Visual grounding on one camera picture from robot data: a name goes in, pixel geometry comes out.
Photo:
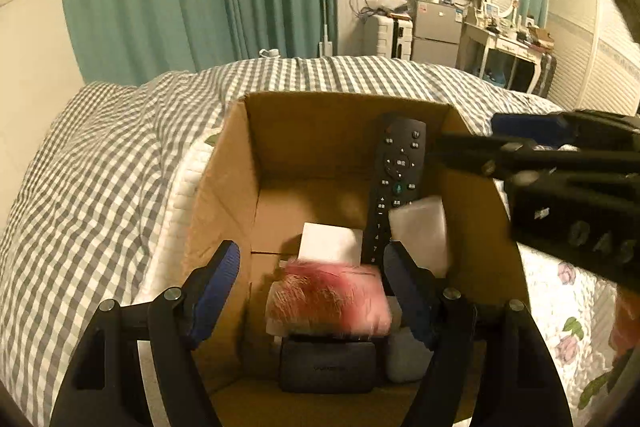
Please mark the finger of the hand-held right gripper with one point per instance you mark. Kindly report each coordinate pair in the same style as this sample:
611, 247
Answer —
530, 126
495, 159

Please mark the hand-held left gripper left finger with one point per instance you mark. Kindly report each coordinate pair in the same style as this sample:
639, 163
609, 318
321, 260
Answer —
215, 292

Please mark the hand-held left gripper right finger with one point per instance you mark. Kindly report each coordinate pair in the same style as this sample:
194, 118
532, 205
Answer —
407, 297

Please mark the brown cardboard box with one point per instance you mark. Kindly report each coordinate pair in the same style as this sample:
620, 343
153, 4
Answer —
225, 217

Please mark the white square box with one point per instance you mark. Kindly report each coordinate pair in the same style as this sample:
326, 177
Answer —
331, 246

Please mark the black remote control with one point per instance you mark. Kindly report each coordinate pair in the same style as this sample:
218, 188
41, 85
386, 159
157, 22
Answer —
397, 162

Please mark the dark grey charger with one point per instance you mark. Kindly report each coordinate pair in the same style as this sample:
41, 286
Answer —
330, 364

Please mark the dark suitcase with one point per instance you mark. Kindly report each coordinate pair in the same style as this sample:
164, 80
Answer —
547, 74

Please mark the white dressing table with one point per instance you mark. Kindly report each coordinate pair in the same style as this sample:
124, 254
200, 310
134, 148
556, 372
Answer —
500, 39

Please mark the white slatted wardrobe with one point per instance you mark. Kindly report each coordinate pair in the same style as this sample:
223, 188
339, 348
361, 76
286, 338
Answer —
600, 37

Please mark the silver fridge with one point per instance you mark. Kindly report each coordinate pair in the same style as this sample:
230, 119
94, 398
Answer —
436, 32

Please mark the white suitcase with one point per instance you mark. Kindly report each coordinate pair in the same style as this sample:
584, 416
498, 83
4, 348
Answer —
385, 37

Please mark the grey checked bed sheet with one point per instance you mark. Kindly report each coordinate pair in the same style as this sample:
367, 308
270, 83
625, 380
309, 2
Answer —
100, 167

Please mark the white pole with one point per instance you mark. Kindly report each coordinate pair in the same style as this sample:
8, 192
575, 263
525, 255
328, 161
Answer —
325, 7

